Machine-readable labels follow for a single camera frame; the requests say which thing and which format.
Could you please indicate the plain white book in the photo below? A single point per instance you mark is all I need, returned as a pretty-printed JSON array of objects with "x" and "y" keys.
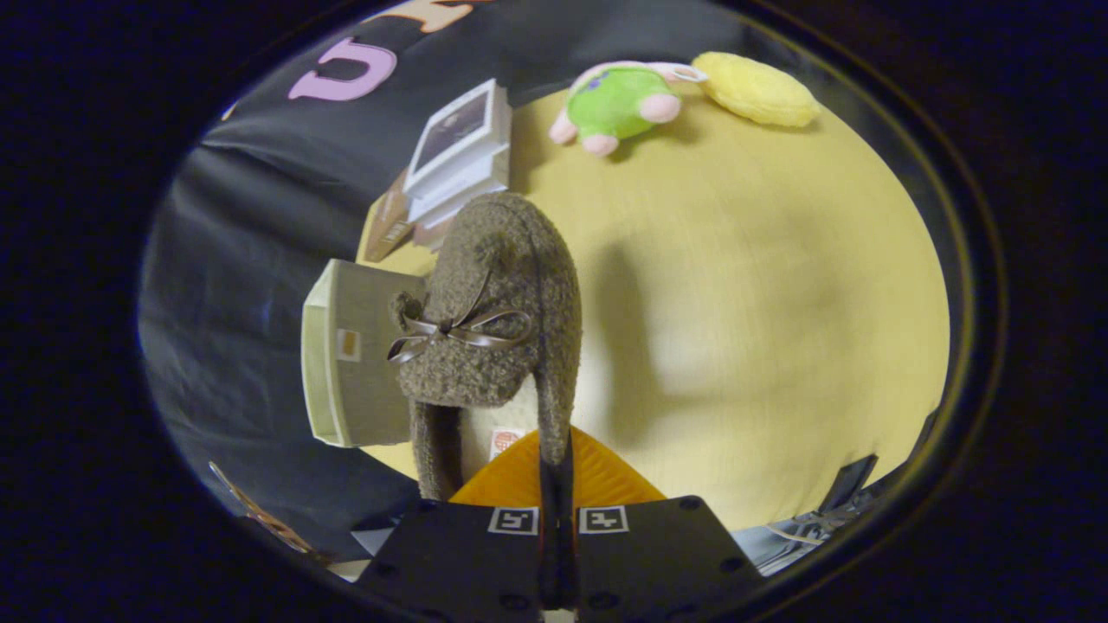
[{"x": 459, "y": 195}]

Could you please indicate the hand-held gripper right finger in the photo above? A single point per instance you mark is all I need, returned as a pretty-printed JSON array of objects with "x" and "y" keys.
[{"x": 658, "y": 554}]

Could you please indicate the green plush toy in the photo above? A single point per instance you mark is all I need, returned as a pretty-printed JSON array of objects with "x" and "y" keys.
[{"x": 619, "y": 99}]

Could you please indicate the black bracket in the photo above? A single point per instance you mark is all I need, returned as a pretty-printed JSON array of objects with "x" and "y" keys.
[{"x": 848, "y": 484}]

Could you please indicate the brown fuzzy shoe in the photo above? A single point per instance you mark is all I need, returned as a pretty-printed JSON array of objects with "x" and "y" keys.
[{"x": 502, "y": 260}]

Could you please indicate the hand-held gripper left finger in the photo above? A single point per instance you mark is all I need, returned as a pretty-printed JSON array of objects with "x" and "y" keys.
[{"x": 467, "y": 554}]

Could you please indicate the brown book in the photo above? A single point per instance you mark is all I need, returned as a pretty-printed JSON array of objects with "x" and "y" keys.
[{"x": 388, "y": 221}]

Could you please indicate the yellow plush cushion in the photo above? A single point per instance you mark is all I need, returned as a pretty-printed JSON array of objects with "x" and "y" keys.
[{"x": 757, "y": 91}]

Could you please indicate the pale grey storage box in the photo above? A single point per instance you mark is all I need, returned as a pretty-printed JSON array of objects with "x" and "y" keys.
[{"x": 363, "y": 389}]

